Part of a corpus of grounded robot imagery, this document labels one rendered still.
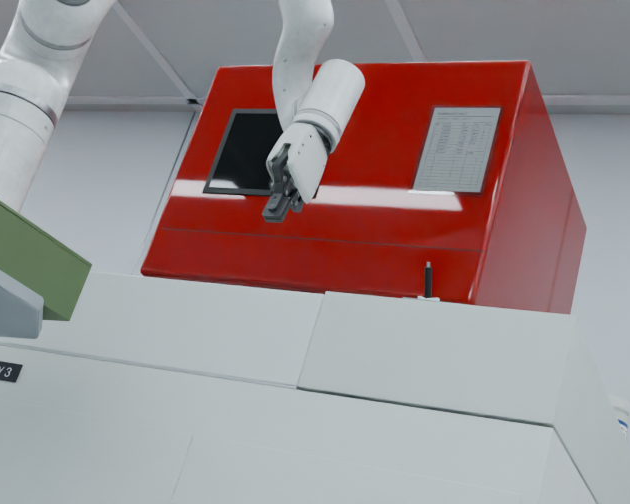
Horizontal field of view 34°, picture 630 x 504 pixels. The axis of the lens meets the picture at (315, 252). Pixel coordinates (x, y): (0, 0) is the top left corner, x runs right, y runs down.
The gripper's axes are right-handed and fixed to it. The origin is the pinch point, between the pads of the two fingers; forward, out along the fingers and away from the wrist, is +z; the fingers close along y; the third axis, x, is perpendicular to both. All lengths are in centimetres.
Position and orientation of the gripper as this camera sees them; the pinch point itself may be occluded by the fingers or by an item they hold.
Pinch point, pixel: (276, 209)
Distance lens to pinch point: 160.2
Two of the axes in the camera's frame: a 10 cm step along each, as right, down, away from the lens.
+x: 8.8, 0.7, -4.6
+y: -3.1, -6.5, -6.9
